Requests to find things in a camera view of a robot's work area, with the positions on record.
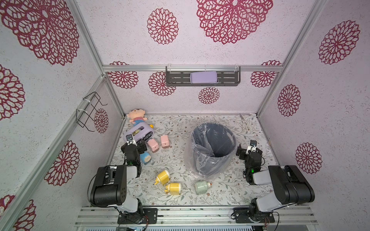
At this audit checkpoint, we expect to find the dark grey wall shelf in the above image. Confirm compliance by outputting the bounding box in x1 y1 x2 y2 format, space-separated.
165 66 241 87

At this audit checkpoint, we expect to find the pink pencil sharpener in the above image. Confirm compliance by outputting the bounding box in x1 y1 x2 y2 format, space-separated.
161 135 170 148
147 139 160 153

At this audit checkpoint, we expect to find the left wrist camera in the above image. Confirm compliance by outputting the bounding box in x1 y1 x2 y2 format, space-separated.
126 134 137 145

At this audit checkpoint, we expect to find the blue pencil sharpener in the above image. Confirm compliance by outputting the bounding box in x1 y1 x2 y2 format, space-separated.
140 152 151 165

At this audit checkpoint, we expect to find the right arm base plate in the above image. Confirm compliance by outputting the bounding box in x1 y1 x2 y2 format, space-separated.
230 208 275 223

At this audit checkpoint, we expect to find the yellow pencil sharpener lower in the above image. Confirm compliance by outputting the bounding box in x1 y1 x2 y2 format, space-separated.
164 183 182 195

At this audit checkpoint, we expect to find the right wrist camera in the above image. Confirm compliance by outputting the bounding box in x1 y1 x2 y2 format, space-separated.
246 140 258 154

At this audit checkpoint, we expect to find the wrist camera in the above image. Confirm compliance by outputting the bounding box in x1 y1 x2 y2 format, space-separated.
126 134 137 145
246 140 258 154

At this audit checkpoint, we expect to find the purple tissue box toy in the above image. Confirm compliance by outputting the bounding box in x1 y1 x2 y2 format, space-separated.
123 122 154 142

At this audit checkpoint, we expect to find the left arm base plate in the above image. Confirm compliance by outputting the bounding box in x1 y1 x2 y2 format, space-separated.
117 208 158 225

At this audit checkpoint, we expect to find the plush doll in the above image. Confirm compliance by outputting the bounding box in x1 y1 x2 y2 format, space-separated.
127 109 147 126

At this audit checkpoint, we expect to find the black wire wall rack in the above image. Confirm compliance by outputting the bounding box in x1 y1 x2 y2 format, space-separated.
75 91 109 134

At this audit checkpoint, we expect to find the aluminium front rail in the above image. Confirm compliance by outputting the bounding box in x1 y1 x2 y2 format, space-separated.
74 205 318 230

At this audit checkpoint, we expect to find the yellow pencil sharpener upper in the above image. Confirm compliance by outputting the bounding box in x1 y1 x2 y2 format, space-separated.
154 169 170 185

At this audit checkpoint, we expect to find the grey trash bin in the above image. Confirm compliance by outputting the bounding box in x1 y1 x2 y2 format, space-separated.
191 122 238 175

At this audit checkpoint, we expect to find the green pencil sharpener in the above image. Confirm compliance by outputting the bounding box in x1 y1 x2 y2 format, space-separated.
195 181 212 195

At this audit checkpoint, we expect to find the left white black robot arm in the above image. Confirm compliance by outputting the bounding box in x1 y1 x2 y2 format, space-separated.
87 139 148 224

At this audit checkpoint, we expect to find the clear plastic bin liner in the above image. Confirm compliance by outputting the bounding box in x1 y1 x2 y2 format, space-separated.
183 122 238 182

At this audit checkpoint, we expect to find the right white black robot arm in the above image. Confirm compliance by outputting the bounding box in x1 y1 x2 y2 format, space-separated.
231 140 315 223

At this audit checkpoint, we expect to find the yellow pencil sharpener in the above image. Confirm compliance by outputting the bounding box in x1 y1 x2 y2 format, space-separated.
154 169 170 185
164 183 182 195

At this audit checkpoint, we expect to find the purple soap box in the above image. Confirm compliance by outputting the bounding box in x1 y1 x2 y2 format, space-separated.
190 71 218 84

